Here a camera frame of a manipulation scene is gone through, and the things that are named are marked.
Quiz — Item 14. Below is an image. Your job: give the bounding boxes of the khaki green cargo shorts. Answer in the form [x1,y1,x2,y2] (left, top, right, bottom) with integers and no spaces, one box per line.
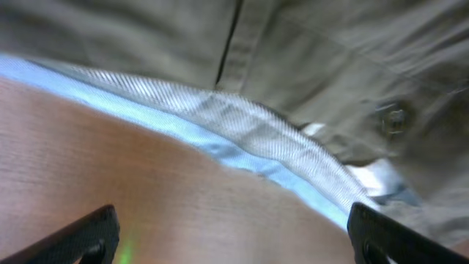
[1,0,468,245]

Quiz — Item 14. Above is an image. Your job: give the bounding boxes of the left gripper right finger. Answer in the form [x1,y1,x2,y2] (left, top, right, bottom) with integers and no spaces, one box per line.
[347,202,468,264]

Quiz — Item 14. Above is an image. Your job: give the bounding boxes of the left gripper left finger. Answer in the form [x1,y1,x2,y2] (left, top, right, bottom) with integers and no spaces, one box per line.
[1,205,120,264]

